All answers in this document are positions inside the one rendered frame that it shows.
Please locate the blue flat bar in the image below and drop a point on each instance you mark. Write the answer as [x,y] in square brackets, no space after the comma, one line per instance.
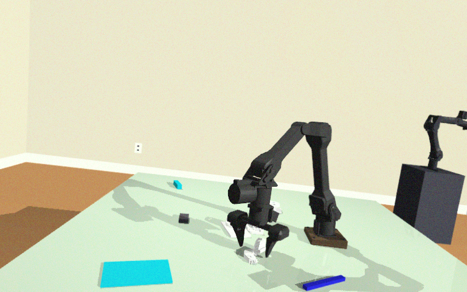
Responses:
[323,282]

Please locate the cyan flat rectangular plate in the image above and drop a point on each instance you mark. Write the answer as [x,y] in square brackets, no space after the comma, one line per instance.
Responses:
[132,273]

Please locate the cyan rectangular block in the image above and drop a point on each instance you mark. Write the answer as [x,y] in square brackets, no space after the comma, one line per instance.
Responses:
[177,184]

